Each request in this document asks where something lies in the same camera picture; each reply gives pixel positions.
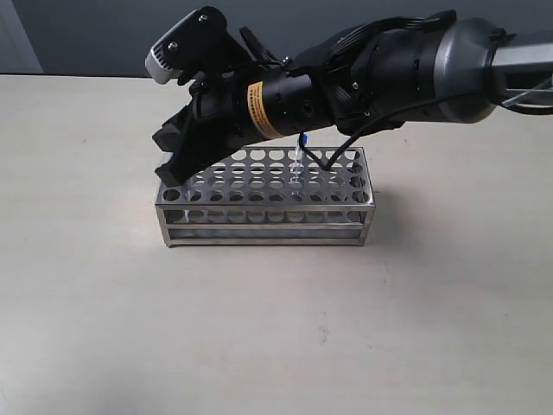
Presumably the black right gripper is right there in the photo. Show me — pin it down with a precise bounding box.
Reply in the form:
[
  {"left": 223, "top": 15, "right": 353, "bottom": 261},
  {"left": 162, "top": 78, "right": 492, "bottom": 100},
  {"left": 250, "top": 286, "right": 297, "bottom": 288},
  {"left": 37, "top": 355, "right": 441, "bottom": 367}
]
[{"left": 151, "top": 29, "right": 338, "bottom": 188}]

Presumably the blue-capped test tube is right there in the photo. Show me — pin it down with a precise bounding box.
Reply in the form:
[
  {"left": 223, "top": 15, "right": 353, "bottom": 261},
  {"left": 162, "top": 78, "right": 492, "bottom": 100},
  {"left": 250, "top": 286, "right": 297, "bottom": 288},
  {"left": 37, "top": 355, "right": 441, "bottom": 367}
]
[{"left": 289, "top": 133, "right": 308, "bottom": 195}]

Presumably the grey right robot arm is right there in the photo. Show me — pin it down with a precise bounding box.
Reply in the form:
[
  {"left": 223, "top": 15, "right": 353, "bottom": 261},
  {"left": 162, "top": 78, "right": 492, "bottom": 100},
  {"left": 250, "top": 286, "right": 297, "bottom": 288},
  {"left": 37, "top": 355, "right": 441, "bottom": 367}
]
[{"left": 145, "top": 6, "right": 552, "bottom": 187}]

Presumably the steel test tube rack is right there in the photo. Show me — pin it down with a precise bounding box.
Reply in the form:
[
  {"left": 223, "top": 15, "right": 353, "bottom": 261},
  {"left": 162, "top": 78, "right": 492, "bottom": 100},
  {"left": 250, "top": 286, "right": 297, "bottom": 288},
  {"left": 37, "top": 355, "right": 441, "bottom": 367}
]
[{"left": 155, "top": 146, "right": 376, "bottom": 247}]

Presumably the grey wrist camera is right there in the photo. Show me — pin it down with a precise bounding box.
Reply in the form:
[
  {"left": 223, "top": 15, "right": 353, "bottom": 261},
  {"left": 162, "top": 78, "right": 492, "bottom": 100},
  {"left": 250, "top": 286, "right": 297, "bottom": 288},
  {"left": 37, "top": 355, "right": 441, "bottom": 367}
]
[{"left": 145, "top": 6, "right": 227, "bottom": 85}]

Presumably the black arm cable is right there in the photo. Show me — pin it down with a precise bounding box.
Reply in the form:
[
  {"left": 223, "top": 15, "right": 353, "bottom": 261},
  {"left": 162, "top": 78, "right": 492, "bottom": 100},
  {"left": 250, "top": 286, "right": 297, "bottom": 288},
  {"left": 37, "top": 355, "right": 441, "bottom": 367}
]
[{"left": 297, "top": 129, "right": 390, "bottom": 172}]

